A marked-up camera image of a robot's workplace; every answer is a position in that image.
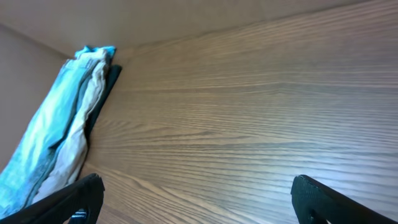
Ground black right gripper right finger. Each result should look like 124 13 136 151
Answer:
290 175 397 224

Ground light blue shirt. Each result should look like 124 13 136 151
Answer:
1 46 97 218

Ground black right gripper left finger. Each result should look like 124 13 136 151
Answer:
1 174 105 224

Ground black garment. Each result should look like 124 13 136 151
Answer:
75 65 123 179

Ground beige shorts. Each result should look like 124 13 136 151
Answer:
32 46 116 203

